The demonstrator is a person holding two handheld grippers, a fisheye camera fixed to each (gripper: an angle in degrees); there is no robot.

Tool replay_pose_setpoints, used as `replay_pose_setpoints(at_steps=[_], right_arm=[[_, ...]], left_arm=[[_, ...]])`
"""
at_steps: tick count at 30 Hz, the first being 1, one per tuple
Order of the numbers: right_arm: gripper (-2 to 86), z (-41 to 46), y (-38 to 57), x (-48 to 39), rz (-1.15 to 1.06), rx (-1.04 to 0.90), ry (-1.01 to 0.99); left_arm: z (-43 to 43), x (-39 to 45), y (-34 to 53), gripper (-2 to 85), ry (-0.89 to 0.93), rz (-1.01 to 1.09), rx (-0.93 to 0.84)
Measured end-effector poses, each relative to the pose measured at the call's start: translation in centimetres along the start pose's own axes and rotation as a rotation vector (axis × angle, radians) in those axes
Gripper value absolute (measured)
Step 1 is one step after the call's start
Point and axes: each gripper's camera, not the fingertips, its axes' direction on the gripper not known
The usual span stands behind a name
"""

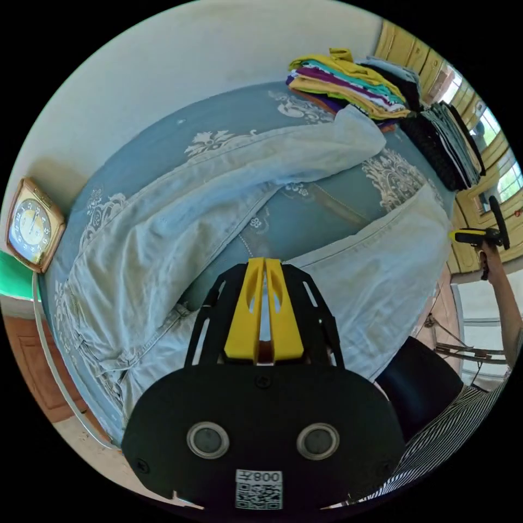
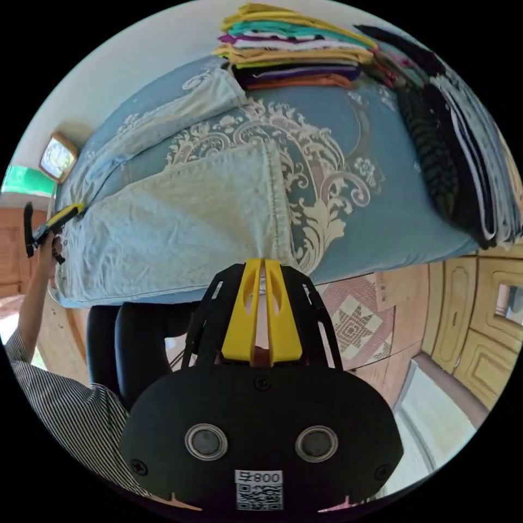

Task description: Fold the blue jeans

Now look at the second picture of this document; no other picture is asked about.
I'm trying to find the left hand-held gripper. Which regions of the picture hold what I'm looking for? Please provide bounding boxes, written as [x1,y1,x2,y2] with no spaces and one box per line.
[31,203,86,265]

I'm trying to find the person's left hand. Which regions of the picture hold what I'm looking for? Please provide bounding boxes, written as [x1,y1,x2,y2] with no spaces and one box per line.
[47,234,64,290]

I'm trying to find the patterned floor mat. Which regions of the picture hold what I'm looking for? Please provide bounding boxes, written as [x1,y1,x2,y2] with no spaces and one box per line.
[321,276,396,371]

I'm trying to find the bed with blue ornamented quilt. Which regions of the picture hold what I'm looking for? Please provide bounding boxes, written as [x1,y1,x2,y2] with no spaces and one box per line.
[52,53,479,308]

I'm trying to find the person's left forearm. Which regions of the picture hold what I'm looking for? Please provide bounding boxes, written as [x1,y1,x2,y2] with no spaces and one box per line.
[17,245,58,362]

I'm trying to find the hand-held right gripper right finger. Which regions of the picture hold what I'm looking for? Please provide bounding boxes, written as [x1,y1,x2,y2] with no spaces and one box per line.
[265,259,303,366]

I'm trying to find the window with wooden frame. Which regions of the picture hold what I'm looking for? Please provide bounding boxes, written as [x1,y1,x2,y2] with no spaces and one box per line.
[38,132,79,184]

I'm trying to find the colourful pile of clothes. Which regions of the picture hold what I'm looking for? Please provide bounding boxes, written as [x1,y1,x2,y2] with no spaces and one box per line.
[212,2,379,92]

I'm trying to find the dark pile of clothes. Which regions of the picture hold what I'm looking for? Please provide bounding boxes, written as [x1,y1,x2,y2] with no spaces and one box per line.
[353,24,523,251]

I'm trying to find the yellow wooden cupboard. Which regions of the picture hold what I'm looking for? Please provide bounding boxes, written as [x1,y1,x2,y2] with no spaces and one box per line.
[421,245,523,411]

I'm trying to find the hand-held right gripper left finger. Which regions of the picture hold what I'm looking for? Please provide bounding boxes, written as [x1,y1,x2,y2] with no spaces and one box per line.
[221,258,263,363]

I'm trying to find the light blue jeans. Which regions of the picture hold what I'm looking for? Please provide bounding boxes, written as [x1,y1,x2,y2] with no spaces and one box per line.
[55,67,300,304]

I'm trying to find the person's body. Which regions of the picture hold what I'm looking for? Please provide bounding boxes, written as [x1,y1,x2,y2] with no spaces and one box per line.
[3,301,202,498]

